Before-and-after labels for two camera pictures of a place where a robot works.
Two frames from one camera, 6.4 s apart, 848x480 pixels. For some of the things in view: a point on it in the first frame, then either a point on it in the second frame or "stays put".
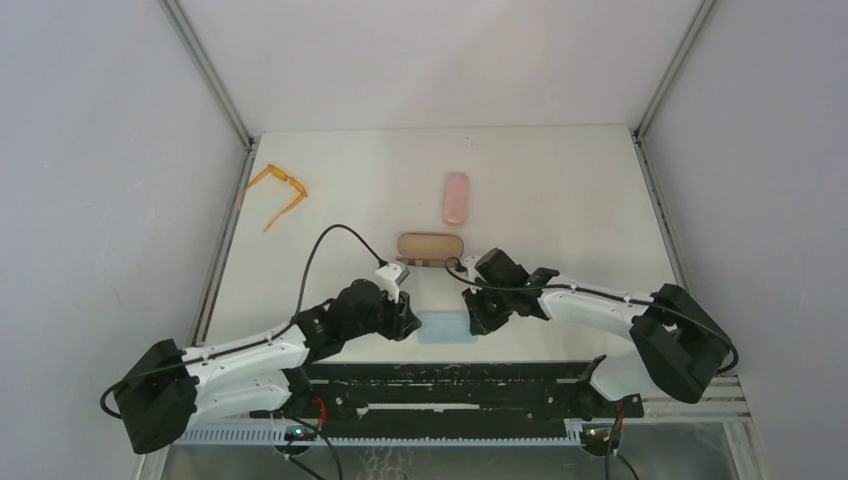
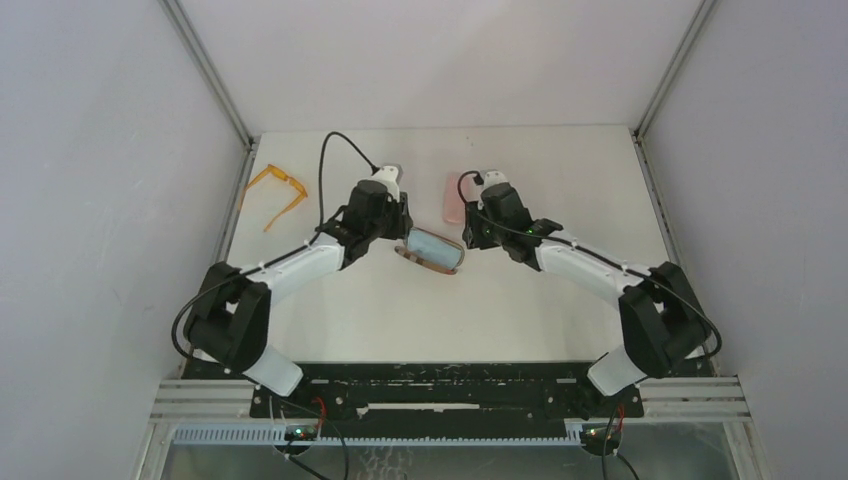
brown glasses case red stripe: x=428 y=249 stays put
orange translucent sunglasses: x=278 y=173 stays put
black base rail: x=433 y=400 stays put
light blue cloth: x=445 y=327 -> x=435 y=248
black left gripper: x=404 y=316 -> x=400 y=225
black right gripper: x=477 y=312 -> x=472 y=226
